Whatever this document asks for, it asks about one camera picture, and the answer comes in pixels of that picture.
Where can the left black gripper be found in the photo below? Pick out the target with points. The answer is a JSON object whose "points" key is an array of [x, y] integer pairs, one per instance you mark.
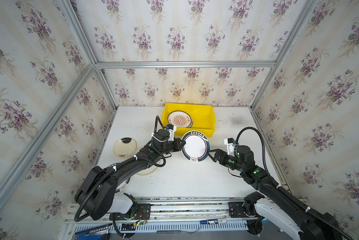
{"points": [[177, 144]]}

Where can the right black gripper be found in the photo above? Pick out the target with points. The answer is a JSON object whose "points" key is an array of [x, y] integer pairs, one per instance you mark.
{"points": [[219, 155]]}

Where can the white plate dark green rim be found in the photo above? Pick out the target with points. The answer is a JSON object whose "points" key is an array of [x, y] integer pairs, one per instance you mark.
{"points": [[196, 146]]}

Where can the white plate orange sunburst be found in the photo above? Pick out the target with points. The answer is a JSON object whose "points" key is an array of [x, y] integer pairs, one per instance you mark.
{"points": [[180, 119]]}

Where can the plain white large plate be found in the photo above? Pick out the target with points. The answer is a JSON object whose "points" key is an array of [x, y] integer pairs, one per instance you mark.
{"points": [[147, 171]]}

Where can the small cream plate dark spot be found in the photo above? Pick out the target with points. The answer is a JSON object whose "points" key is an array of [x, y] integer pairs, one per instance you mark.
{"points": [[124, 147]]}

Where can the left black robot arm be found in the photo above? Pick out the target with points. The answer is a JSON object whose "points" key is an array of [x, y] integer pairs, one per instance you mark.
{"points": [[96, 193]]}

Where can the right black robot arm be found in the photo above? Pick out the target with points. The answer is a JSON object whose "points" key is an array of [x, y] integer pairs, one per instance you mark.
{"points": [[273, 202]]}

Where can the yellow plastic bin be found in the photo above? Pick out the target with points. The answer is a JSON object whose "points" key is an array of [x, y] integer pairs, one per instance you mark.
{"points": [[203, 118]]}

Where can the blue white marker pen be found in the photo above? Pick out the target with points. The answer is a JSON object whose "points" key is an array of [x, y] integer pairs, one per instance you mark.
{"points": [[213, 221]]}

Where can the white plate teal red rim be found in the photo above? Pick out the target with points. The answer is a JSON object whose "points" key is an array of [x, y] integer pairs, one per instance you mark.
{"points": [[121, 187]]}

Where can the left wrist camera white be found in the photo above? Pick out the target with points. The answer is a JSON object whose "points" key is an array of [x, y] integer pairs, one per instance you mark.
{"points": [[171, 129]]}

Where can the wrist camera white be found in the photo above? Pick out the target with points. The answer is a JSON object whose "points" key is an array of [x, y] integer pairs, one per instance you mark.
{"points": [[230, 144], [171, 129]]}

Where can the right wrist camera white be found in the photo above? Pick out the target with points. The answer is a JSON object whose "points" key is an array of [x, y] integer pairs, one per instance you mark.
{"points": [[230, 144]]}

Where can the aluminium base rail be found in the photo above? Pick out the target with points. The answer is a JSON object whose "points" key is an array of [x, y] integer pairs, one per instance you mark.
{"points": [[165, 216]]}

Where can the blue tool under rail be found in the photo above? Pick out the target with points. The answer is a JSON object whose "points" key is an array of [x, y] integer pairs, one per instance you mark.
{"points": [[96, 233]]}

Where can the aluminium cage frame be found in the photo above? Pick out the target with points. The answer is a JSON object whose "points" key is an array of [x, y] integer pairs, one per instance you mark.
{"points": [[11, 181]]}

